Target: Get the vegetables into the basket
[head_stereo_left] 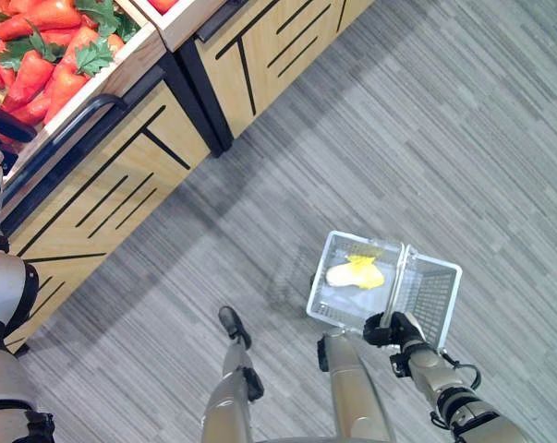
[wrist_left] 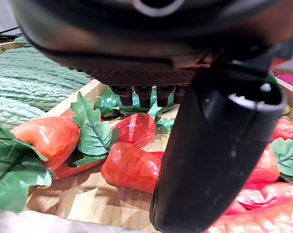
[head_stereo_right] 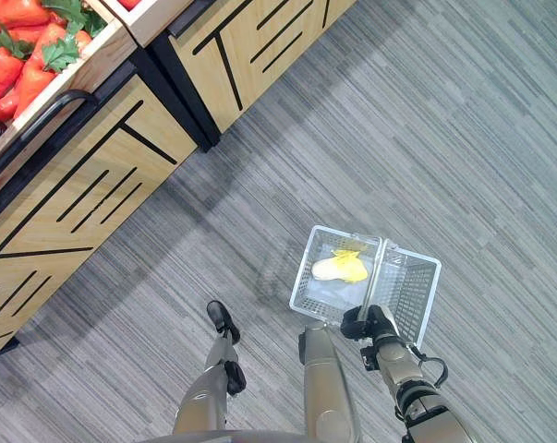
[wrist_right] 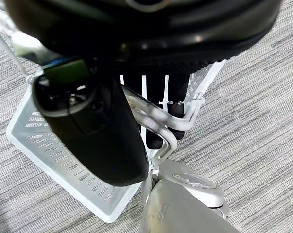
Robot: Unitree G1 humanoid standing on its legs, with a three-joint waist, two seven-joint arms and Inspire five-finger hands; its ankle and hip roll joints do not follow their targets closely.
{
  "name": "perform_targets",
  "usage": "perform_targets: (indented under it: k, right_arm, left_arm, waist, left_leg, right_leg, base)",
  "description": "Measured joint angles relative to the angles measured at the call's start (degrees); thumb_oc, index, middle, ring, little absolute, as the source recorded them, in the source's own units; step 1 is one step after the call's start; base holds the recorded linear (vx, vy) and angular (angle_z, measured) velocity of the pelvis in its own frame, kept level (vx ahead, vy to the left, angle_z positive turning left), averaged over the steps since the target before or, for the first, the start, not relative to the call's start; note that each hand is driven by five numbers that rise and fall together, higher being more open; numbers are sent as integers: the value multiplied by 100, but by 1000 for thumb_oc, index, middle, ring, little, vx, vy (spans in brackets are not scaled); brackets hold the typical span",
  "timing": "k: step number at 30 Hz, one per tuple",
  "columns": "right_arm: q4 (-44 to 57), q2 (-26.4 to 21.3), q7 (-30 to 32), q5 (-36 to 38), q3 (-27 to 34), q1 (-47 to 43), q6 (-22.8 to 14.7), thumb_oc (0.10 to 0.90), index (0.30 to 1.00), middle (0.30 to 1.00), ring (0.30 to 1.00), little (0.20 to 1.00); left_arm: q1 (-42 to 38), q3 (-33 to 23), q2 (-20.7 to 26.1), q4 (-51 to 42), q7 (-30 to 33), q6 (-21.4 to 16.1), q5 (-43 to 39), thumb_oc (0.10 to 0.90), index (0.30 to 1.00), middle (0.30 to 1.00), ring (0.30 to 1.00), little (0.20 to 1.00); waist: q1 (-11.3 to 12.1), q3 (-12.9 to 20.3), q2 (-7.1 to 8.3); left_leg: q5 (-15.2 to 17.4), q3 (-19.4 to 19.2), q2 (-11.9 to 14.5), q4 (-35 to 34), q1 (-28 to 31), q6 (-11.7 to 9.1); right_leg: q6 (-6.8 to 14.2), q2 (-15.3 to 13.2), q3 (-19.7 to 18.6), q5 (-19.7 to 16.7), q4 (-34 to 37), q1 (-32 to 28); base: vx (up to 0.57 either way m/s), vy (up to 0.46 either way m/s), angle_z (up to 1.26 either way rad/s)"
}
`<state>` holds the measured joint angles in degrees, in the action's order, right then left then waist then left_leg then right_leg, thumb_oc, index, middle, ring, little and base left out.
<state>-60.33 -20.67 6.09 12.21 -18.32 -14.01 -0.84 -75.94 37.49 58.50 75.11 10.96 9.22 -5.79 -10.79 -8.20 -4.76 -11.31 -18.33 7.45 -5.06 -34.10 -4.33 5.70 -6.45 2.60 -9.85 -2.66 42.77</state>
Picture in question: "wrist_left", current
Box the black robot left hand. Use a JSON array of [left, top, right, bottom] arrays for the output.
[[10, 0, 293, 233]]

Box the large green fabric leaf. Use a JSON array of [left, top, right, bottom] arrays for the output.
[[0, 104, 57, 215]]

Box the dark red ribbed pepper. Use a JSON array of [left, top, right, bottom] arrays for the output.
[[111, 112, 157, 149]]

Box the small green fabric leaf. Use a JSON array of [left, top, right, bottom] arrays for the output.
[[147, 104, 181, 131]]

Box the wooden vegetable crate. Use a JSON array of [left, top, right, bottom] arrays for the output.
[[0, 41, 293, 233]]

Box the serrated green fabric leaf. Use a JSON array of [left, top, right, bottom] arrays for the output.
[[70, 91, 120, 156]]

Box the glossy red bell pepper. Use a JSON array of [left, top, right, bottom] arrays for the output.
[[101, 141, 164, 194]]

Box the orange-red bell pepper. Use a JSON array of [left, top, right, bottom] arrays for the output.
[[11, 116, 81, 171]]

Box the purple vegetable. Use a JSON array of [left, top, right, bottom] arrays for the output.
[[277, 73, 293, 91]]

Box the long orange-red pepper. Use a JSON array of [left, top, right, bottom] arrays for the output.
[[206, 182, 293, 233]]

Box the long red chili pepper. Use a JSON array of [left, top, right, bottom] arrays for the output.
[[50, 157, 107, 181]]

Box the pale green bitter gourd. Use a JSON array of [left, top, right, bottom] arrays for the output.
[[0, 91, 46, 131]]

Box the glossy green pepper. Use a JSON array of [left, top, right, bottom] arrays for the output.
[[95, 95, 121, 118]]

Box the black cable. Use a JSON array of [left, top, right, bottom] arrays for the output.
[[0, 26, 21, 37]]

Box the veined green fabric leaf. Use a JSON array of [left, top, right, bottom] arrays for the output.
[[269, 135, 293, 183]]

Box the large green bitter gourd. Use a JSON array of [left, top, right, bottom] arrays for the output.
[[0, 47, 92, 112]]

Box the magenta red pepper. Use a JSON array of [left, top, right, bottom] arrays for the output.
[[235, 186, 278, 211]]

